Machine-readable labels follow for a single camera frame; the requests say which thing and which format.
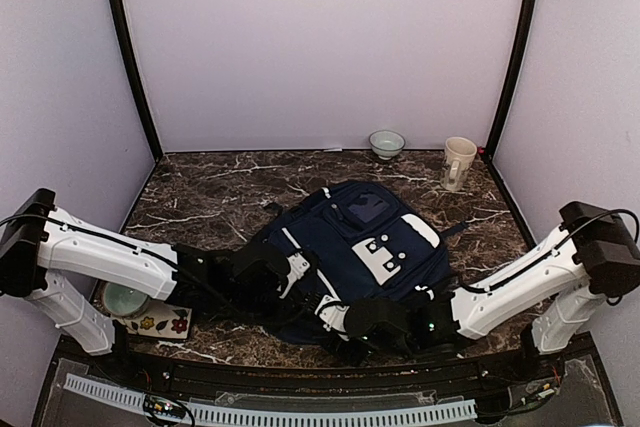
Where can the celadon cup on plate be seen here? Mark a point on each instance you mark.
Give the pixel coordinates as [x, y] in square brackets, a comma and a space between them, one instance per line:
[123, 302]

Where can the cream coral pattern mug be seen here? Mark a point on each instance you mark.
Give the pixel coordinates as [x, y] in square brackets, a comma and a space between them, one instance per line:
[460, 153]

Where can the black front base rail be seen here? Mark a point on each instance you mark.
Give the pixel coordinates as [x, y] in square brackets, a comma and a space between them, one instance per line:
[484, 375]

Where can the small celadon bowl at back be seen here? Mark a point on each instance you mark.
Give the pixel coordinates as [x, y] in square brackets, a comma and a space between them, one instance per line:
[386, 144]

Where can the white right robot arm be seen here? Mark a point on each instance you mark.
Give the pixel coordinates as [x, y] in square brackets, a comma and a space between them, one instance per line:
[590, 259]

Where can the white slotted cable duct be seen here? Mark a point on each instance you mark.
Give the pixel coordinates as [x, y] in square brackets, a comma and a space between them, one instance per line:
[164, 411]

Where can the black enclosure corner post right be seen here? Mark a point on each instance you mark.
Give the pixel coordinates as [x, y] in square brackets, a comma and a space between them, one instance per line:
[516, 59]

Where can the black enclosure corner post left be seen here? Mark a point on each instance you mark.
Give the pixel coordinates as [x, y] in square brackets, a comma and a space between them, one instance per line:
[129, 60]

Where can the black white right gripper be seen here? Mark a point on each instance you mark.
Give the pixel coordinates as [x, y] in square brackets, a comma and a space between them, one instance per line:
[357, 356]

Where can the floral square plate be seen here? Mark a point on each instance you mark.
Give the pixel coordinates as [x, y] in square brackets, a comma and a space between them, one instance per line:
[162, 322]

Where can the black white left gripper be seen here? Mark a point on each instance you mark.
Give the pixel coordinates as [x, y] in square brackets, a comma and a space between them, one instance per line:
[289, 290]

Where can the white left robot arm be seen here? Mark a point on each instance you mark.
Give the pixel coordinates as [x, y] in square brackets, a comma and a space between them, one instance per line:
[41, 242]

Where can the black enclosure corner post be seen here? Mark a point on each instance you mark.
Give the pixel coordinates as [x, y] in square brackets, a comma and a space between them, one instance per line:
[516, 59]
[129, 60]

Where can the navy blue student backpack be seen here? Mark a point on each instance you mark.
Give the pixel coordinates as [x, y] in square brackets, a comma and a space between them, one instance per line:
[369, 242]

